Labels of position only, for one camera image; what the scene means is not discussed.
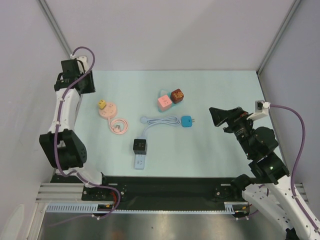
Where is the light blue power strip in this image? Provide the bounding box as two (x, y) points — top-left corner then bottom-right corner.
(132, 136), (149, 171)

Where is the white slotted cable duct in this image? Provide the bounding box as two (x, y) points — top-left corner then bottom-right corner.
(46, 202), (250, 215)

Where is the black cube socket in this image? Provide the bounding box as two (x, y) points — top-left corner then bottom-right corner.
(132, 138), (147, 155)

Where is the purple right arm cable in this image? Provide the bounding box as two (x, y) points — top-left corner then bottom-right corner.
(234, 103), (320, 233)

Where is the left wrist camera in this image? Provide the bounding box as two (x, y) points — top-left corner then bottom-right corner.
(70, 54), (89, 74)

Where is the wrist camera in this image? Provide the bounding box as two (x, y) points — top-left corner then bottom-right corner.
(70, 54), (89, 74)
(247, 100), (271, 121)

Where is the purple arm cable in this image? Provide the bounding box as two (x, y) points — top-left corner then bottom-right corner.
(234, 103), (320, 233)
(48, 46), (121, 227)

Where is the blue flat plug adapter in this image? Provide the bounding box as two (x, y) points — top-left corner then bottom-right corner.
(180, 115), (195, 128)

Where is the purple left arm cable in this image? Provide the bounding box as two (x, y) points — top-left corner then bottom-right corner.
(48, 46), (121, 227)

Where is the pink round power strip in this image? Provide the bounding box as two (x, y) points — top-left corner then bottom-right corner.
(98, 101), (117, 120)

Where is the pink cube socket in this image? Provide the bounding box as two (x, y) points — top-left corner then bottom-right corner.
(157, 95), (173, 112)

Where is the yellow small plug adapter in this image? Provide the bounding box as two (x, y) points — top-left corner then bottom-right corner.
(98, 99), (107, 110)

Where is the dark red cube socket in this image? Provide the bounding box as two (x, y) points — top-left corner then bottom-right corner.
(170, 88), (184, 104)

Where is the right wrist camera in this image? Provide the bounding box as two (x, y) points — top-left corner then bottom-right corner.
(247, 100), (271, 121)

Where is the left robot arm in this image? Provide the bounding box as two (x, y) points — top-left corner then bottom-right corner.
(39, 56), (111, 200)

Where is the teal triangular power strip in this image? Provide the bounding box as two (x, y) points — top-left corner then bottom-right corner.
(156, 88), (185, 113)

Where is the light blue coiled power cable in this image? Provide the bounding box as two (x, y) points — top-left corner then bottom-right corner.
(139, 115), (182, 140)

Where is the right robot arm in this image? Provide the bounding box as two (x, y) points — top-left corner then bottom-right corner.
(209, 100), (320, 240)

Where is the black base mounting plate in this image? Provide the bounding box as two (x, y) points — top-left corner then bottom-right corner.
(81, 175), (261, 211)

